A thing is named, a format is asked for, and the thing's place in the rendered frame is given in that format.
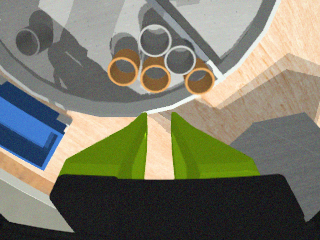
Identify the bronze bushing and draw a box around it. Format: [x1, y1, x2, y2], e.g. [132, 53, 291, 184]
[183, 58, 215, 95]
[107, 49, 141, 86]
[140, 56, 171, 93]

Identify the blue tray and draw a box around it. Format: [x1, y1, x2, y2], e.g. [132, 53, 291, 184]
[0, 81, 67, 171]

